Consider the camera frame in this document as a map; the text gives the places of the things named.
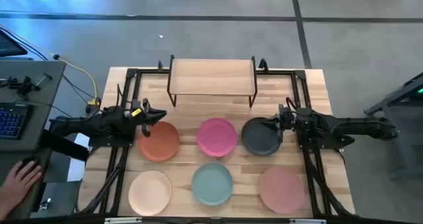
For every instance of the magenta plate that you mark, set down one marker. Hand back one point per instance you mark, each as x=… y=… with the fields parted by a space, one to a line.
x=216 y=138

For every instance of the person's hand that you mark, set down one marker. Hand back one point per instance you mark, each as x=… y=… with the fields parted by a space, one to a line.
x=20 y=184

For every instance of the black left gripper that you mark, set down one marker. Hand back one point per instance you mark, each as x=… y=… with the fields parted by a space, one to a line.
x=137 y=118

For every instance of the black keyboard blue backlight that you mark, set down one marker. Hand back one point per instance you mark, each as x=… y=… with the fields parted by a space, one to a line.
x=11 y=121

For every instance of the orange plate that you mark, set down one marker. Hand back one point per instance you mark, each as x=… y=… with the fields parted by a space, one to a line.
x=162 y=144

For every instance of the dark grey plate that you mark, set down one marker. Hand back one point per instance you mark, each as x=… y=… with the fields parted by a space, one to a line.
x=259 y=138

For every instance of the black table clamp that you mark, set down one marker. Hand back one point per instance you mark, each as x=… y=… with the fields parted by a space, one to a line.
x=263 y=64
x=160 y=65

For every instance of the yellow label tag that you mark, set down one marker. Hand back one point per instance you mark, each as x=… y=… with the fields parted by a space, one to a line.
x=136 y=112

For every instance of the black monitor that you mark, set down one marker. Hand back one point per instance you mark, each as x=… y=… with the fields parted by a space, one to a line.
x=10 y=47

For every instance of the small metal clip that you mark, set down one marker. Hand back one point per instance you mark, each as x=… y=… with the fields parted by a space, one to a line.
x=45 y=204

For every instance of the wooden shelf black metal legs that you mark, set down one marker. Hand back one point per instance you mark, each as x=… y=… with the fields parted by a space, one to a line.
x=211 y=77

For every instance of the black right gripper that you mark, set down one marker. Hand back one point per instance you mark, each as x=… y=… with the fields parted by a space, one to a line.
x=289 y=120

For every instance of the white paper sheet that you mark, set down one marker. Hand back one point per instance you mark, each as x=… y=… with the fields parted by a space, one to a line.
x=77 y=164

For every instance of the teal plate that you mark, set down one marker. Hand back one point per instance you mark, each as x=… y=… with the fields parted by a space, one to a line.
x=212 y=184

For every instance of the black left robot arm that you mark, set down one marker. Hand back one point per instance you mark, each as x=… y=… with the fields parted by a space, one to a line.
x=82 y=125

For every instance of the black clamp tool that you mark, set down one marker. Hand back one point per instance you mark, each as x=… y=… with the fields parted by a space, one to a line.
x=24 y=85

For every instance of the silver bracket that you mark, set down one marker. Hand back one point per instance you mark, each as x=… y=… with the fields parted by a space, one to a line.
x=123 y=220
x=307 y=221

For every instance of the dusty pink plate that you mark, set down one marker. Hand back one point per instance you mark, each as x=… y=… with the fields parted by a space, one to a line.
x=281 y=190

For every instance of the black computer mouse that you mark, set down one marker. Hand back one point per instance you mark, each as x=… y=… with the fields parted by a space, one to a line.
x=25 y=160

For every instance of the cream plate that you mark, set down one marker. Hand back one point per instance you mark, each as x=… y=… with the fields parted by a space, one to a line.
x=148 y=193

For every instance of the grey side desk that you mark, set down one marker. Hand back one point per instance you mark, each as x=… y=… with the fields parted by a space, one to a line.
x=39 y=85

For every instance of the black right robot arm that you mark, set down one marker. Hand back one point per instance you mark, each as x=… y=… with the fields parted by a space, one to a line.
x=357 y=126

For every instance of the black aluminium table frame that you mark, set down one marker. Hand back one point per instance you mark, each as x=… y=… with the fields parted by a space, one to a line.
x=300 y=74

